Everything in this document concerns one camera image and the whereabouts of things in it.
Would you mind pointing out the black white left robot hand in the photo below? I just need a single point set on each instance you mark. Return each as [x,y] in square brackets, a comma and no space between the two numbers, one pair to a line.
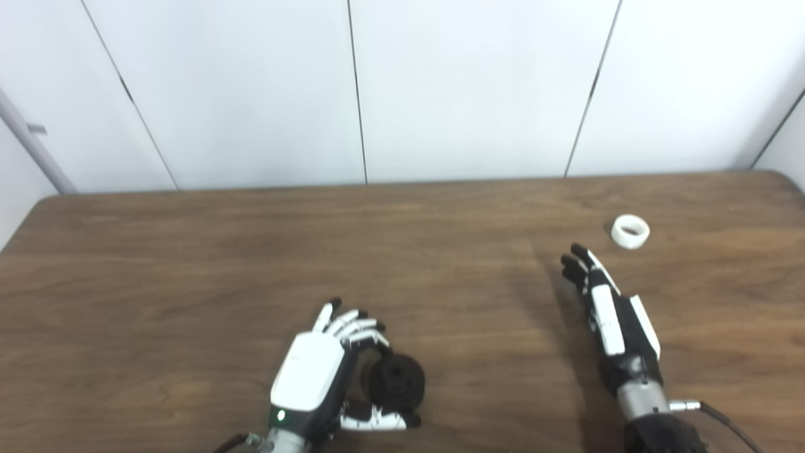
[308,374]

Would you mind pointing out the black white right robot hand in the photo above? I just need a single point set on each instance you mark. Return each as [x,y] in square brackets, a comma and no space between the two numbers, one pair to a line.
[619,333]

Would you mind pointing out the round black plastic part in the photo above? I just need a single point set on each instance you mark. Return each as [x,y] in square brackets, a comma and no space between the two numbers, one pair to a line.
[396,384]

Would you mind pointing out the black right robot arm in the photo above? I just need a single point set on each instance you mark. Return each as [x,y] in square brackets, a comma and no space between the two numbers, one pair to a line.
[657,428]

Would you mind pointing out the grey wall corner post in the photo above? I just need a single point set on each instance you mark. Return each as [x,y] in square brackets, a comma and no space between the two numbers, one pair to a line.
[34,145]

